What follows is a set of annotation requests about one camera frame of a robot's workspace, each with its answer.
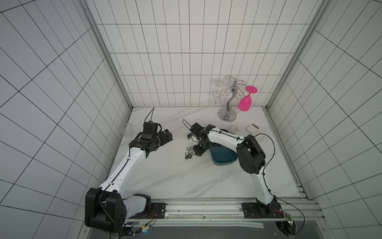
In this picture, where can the teal storage box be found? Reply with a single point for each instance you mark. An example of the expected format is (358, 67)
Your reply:
(222, 154)

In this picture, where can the chrome wine glass rack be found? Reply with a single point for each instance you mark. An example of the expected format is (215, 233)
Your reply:
(235, 90)

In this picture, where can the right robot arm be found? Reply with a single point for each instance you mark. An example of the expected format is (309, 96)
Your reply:
(251, 158)

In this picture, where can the small white box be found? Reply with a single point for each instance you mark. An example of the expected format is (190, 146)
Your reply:
(252, 129)

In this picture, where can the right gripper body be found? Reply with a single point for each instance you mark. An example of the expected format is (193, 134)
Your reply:
(198, 146)

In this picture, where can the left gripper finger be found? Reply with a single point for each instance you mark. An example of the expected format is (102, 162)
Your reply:
(164, 141)
(167, 134)

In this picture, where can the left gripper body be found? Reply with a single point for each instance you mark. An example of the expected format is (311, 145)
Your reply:
(157, 139)

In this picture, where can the clear plastic cup with label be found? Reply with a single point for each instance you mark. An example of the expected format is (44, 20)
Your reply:
(235, 129)

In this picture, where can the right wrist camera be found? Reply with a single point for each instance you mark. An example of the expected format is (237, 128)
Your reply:
(195, 131)

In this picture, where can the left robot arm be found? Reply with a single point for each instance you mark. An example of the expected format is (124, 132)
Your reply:
(107, 207)

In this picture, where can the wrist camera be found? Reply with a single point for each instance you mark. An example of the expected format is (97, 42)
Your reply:
(150, 127)
(195, 131)

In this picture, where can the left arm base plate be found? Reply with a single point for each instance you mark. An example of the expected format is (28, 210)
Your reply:
(153, 210)

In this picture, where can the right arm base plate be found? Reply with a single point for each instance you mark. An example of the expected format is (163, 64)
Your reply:
(261, 211)

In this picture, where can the clear glass tumbler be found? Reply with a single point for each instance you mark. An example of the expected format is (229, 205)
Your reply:
(128, 130)

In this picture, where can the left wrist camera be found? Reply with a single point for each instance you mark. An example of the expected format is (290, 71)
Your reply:
(150, 127)

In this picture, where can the clear hanging wine glass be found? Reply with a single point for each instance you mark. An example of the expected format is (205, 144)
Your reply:
(216, 91)

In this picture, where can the pink wine glass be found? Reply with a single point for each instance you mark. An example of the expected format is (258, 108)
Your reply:
(246, 102)

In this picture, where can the aluminium mounting rail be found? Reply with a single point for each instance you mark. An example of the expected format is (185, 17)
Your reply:
(228, 212)

